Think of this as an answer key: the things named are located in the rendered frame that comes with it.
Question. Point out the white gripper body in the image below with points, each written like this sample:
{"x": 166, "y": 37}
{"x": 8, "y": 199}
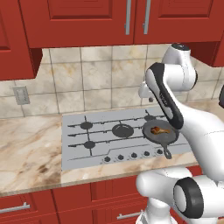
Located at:
{"x": 145, "y": 91}

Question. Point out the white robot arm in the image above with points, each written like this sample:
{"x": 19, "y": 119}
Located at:
{"x": 204, "y": 137}

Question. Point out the brown cooked chicken piece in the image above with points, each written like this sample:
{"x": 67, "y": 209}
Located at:
{"x": 157, "y": 130}

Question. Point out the black cast iron skillet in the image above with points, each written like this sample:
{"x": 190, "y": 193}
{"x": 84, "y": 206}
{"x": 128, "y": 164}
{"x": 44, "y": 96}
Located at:
{"x": 159, "y": 139}

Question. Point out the black hob knob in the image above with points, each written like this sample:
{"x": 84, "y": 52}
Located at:
{"x": 107, "y": 159}
{"x": 120, "y": 157}
{"x": 159, "y": 151}
{"x": 146, "y": 153}
{"x": 134, "y": 155}

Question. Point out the black rounded object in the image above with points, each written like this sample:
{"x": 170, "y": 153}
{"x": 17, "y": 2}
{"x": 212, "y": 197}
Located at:
{"x": 222, "y": 97}

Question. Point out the grey gas hob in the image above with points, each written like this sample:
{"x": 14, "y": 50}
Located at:
{"x": 99, "y": 154}

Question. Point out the red drawer front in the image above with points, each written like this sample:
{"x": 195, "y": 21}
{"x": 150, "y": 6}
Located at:
{"x": 38, "y": 215}
{"x": 116, "y": 189}
{"x": 108, "y": 213}

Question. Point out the red base cupboard panel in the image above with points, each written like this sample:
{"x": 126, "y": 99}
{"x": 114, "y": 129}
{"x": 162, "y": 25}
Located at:
{"x": 73, "y": 204}

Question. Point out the red wall cupboard door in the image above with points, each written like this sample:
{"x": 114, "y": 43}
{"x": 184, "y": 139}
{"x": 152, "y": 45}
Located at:
{"x": 11, "y": 40}
{"x": 78, "y": 23}
{"x": 186, "y": 20}

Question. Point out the grey wall socket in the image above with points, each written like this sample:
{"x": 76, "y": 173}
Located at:
{"x": 21, "y": 95}

